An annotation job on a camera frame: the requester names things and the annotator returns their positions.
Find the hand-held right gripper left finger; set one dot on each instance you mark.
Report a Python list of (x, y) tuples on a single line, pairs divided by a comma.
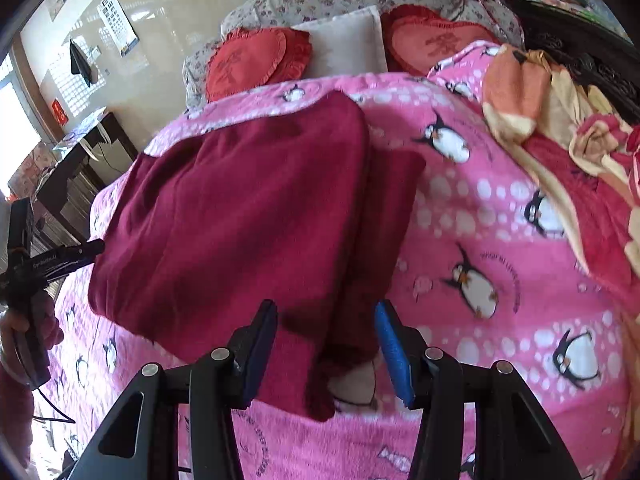
[(265, 345)]

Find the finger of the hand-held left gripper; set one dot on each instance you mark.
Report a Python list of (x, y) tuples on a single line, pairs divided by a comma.
[(82, 254)]

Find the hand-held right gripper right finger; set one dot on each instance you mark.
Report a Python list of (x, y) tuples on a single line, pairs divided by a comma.
[(395, 355)]

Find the maroon fleece garment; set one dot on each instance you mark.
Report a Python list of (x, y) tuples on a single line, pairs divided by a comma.
[(240, 200)]

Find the person's left forearm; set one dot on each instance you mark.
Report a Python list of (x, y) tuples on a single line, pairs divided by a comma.
[(12, 410)]

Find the person's left hand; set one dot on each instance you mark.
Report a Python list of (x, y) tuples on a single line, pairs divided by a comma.
[(50, 327)]

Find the printed cardboard box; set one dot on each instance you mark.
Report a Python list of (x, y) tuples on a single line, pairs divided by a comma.
[(32, 165)]

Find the dark wooden desk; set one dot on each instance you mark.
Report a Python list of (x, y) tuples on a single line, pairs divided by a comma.
[(115, 135)]

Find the silver gift bag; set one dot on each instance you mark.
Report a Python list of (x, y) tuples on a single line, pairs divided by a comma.
[(82, 127)]

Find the pink penguin blanket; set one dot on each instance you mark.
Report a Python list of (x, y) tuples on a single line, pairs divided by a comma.
[(475, 220)]

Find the dark hanging cloth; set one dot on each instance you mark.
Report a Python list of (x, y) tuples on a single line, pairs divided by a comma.
[(80, 62)]

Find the orange and yellow blanket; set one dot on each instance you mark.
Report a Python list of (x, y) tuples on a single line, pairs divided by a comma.
[(550, 160)]

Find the red heart cushion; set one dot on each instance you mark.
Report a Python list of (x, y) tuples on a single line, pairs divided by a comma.
[(430, 40), (250, 60)]

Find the white pillow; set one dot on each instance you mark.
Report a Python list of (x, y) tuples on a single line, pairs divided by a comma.
[(340, 45)]

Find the dark wooden headboard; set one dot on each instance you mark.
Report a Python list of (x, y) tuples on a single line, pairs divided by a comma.
[(565, 45)]

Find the red wall paper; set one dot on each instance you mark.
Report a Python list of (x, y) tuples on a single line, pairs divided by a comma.
[(59, 111)]

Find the wall calendar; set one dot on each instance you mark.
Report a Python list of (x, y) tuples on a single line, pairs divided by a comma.
[(117, 22)]

